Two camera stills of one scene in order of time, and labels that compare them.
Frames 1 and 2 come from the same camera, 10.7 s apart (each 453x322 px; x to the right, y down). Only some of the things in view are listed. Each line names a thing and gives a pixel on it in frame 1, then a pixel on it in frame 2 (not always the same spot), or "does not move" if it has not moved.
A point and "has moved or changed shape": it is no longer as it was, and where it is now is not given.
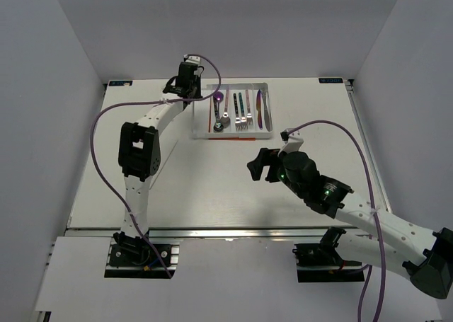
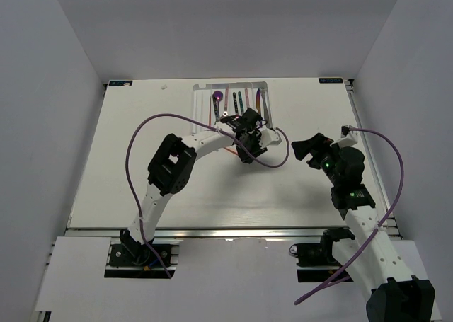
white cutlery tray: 236,111 does not move
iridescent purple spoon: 218,97 does not move
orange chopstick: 235,139 has moved or changed shape
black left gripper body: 196,87 -> 253,144
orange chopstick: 209,115 does not move
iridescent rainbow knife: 258,107 does not move
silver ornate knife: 267,110 does not move
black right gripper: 265,156 -> 302,148
